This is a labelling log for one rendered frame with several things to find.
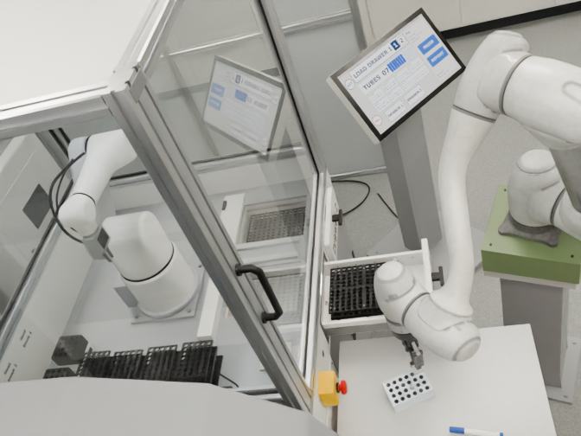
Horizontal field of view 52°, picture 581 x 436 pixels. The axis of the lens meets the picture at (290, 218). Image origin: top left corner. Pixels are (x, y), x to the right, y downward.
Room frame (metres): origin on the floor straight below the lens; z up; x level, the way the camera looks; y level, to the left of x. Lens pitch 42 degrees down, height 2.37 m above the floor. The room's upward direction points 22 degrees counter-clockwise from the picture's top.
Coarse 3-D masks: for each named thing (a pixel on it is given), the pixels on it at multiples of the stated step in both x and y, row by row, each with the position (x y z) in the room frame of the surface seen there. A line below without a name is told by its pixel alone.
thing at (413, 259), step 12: (408, 252) 1.28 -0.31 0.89; (420, 252) 1.26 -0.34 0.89; (324, 264) 1.37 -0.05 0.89; (336, 264) 1.35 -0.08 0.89; (348, 264) 1.34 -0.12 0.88; (360, 264) 1.32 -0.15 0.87; (408, 264) 1.27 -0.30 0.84; (420, 264) 1.26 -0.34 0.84; (324, 276) 1.36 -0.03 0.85; (420, 276) 1.21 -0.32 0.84; (324, 288) 1.31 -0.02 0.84; (324, 300) 1.27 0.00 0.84; (324, 312) 1.22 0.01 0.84; (324, 324) 1.14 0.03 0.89; (336, 324) 1.12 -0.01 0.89; (348, 324) 1.11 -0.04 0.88; (360, 324) 1.10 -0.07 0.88; (372, 324) 1.08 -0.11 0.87; (384, 324) 1.07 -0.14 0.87
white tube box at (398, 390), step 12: (408, 372) 0.94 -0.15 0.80; (384, 384) 0.93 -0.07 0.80; (396, 384) 0.92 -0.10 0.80; (408, 384) 0.90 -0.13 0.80; (420, 384) 0.89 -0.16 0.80; (396, 396) 0.88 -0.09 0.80; (408, 396) 0.88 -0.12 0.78; (420, 396) 0.86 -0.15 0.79; (432, 396) 0.86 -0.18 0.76; (396, 408) 0.85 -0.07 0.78
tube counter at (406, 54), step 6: (408, 48) 2.04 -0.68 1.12; (402, 54) 2.02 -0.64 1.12; (408, 54) 2.03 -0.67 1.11; (414, 54) 2.03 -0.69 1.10; (396, 60) 2.01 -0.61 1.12; (402, 60) 2.01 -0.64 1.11; (408, 60) 2.01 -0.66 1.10; (384, 66) 1.99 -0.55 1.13; (390, 66) 1.99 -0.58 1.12; (396, 66) 1.99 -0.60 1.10; (384, 72) 1.97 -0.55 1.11; (390, 72) 1.97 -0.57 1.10
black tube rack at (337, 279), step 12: (372, 264) 1.28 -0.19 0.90; (336, 276) 1.29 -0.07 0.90; (348, 276) 1.30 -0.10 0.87; (360, 276) 1.26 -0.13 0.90; (372, 276) 1.26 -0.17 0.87; (336, 288) 1.24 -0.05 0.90; (348, 288) 1.23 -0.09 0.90; (360, 288) 1.21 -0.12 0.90; (372, 288) 1.21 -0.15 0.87; (336, 300) 1.20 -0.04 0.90; (348, 300) 1.18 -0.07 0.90; (360, 300) 1.19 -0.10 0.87; (372, 300) 1.15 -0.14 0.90; (336, 312) 1.16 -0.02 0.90; (348, 312) 1.16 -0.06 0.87; (360, 312) 1.14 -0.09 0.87; (372, 312) 1.13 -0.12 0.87
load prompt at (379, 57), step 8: (392, 40) 2.07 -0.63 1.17; (400, 40) 2.07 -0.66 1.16; (384, 48) 2.04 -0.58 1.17; (392, 48) 2.04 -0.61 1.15; (400, 48) 2.04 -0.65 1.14; (376, 56) 2.01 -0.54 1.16; (384, 56) 2.02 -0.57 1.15; (360, 64) 1.99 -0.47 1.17; (368, 64) 1.99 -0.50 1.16; (376, 64) 1.99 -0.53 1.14; (352, 72) 1.97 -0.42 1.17; (360, 72) 1.97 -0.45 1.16; (368, 72) 1.97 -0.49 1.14; (360, 80) 1.94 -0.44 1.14
